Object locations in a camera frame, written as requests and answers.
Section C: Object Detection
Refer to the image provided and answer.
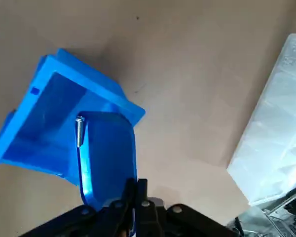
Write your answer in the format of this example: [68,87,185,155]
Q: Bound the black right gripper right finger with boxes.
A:
[135,178,238,237]

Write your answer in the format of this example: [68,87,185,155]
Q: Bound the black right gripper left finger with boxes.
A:
[17,177,138,237]

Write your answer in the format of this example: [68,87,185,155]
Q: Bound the long silver screw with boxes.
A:
[74,117,86,149]

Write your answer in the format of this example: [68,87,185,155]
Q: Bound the blue storage box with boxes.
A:
[0,47,147,188]

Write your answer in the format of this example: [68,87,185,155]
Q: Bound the clear plastic organizer box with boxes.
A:
[226,33,296,237]

